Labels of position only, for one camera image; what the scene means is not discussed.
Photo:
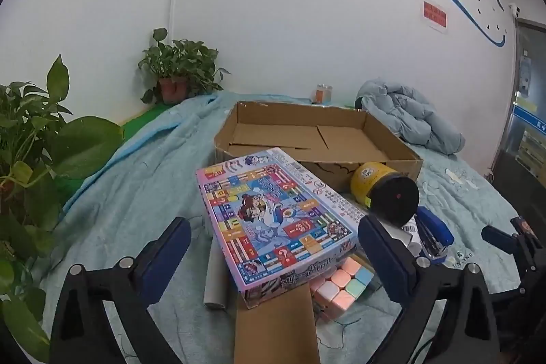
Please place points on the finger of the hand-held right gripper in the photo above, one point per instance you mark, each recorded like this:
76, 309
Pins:
524, 226
495, 237

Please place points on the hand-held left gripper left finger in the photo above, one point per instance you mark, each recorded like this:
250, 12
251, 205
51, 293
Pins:
167, 261

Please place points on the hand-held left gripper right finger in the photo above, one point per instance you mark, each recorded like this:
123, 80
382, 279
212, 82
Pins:
379, 249

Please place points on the white tube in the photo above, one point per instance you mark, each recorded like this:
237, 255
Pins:
410, 229

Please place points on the silver metal tin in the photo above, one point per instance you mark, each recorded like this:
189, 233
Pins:
214, 278

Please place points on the pastel puzzle cube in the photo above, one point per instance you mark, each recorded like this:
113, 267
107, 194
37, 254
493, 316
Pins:
341, 287

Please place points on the blue stapler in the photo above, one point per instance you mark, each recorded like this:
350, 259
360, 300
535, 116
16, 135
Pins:
435, 232

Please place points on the yellow label jar black lid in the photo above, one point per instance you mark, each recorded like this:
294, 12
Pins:
372, 180

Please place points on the colourful board game box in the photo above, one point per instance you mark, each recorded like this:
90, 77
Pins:
264, 214

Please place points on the brown cardboard box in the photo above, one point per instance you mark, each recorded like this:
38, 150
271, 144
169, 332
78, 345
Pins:
341, 142

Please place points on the light blue blanket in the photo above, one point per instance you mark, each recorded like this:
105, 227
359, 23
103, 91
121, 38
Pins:
140, 185

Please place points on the glass door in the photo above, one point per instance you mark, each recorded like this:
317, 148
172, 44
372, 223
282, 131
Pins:
529, 112

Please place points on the brown cardboard sheet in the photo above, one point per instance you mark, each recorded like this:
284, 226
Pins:
277, 330

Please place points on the pale blue quilt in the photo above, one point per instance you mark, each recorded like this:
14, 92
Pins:
405, 112

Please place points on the green cloth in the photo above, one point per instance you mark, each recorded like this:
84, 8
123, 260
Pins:
140, 123

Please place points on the small glass jar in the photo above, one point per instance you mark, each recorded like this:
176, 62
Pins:
323, 94

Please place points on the large leafy plant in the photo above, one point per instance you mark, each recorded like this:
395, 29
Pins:
38, 142

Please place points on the small potted plant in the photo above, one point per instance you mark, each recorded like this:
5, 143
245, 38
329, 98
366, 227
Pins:
179, 61

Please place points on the white security camera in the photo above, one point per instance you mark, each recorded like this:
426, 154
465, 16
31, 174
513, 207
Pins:
515, 9

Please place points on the red wall sign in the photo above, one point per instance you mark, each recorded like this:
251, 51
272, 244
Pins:
435, 16

